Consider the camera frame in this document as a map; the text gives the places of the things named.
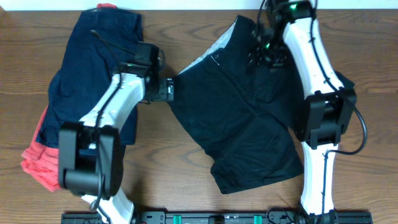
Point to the navy blue shorts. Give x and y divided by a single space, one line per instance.
101 39

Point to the black shorts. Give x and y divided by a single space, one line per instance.
240 114

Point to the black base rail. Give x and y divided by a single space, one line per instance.
276 216

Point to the red shorts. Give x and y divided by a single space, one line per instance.
40 161

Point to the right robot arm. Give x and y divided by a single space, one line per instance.
322 118

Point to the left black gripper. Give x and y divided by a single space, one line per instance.
167 93

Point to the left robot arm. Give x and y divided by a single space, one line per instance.
90 162

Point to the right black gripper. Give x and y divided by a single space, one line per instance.
255 58

